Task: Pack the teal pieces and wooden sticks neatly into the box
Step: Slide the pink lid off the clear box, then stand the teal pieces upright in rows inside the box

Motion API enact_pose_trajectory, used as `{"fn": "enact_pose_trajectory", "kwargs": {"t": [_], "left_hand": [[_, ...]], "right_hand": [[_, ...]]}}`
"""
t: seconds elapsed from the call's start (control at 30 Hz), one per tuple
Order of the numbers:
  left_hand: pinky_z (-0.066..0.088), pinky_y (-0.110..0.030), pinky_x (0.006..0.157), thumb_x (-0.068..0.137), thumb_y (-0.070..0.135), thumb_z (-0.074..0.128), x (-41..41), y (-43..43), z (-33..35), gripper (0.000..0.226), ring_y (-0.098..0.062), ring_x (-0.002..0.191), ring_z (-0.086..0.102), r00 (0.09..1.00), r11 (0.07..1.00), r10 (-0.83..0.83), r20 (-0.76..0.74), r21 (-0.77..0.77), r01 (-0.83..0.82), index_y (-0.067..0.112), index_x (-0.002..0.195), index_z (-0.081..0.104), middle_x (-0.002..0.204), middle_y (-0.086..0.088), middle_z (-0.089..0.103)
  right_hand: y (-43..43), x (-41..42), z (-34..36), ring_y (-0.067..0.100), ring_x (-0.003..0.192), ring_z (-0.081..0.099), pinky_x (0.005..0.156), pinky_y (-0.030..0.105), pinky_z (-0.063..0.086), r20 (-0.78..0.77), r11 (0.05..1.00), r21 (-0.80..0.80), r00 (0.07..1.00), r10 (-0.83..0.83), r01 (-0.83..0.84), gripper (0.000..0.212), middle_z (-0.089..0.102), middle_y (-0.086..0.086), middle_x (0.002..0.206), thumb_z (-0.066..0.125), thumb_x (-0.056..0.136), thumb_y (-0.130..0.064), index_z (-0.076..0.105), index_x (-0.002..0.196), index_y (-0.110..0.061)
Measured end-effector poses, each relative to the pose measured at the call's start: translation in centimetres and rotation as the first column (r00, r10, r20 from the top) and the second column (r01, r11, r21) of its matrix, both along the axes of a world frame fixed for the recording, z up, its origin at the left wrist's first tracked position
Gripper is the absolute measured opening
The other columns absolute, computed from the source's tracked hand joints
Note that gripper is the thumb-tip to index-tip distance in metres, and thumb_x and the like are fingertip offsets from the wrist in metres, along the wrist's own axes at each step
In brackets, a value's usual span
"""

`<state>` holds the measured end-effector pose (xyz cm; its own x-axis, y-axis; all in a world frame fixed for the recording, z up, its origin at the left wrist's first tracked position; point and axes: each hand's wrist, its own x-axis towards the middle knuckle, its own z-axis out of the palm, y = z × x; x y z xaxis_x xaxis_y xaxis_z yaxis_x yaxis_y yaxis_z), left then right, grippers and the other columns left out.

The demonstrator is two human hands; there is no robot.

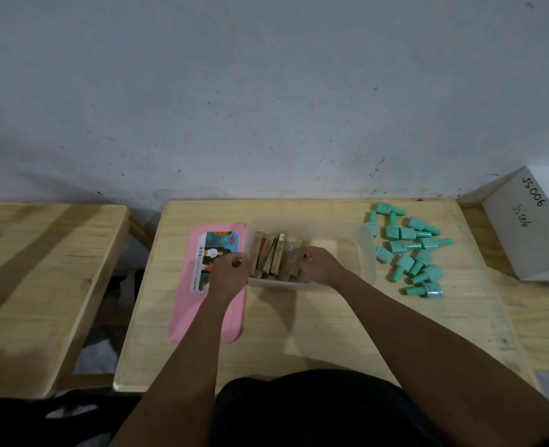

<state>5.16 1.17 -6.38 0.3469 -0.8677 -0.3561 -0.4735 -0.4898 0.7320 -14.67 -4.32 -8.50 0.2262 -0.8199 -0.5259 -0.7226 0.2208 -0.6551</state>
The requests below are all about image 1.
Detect pink lid with picture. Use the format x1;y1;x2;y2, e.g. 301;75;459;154
168;222;250;345

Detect person's right hand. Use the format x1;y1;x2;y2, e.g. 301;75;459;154
299;246;350;289

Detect group of teal bottles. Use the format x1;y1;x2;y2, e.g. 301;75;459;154
363;201;455;299

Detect clear plastic container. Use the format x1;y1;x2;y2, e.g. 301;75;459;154
242;216;378;294

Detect plywood table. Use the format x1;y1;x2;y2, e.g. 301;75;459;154
458;202;549;376

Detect person's left forearm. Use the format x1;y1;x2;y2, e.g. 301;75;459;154
109;286;245;447

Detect person's left hand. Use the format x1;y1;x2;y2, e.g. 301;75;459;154
207;251;252;302

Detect person's black shorts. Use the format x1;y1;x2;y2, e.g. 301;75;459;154
209;369;443;447

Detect group of tan boxes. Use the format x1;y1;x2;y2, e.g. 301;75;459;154
251;230;314;281

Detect white cardboard box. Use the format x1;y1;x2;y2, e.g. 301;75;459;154
458;165;549;282

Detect person's right forearm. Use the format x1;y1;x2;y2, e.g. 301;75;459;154
330;269;549;447

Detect light wooden table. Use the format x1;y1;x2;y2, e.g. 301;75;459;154
0;201;132;400

